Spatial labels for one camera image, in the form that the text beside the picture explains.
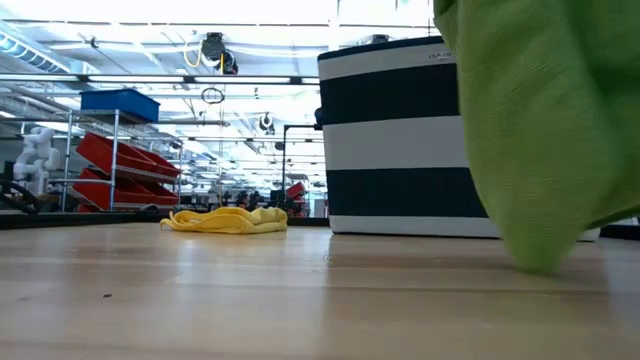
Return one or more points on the black metal stand frame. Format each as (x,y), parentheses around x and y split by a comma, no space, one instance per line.
(284,160)

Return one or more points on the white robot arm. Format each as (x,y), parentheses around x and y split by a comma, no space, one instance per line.
(37,150)

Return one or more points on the red equipment case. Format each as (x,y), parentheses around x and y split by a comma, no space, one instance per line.
(296,191)

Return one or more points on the green microfibre towel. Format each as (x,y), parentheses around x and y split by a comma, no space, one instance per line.
(540,150)

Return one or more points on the yellow microfibre towel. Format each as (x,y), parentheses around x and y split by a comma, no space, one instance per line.
(225,222)

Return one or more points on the small red plastic bin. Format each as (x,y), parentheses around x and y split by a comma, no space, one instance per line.
(162,192)
(165,165)

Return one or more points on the navy white striped fabric basket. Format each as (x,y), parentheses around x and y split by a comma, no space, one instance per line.
(390,195)

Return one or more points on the large red plastic bin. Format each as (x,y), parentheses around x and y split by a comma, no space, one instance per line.
(105,152)
(110,192)

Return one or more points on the blue plastic bin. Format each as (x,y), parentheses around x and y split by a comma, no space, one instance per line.
(120,102)

